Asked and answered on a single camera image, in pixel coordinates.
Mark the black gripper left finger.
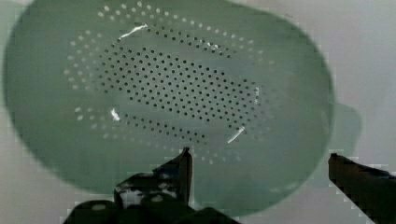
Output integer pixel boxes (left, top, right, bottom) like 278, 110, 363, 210
113, 147, 192, 208

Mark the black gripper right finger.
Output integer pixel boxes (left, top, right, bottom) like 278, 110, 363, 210
328, 153, 396, 224

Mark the green plastic strainer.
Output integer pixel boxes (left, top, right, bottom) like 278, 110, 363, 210
1, 0, 362, 217

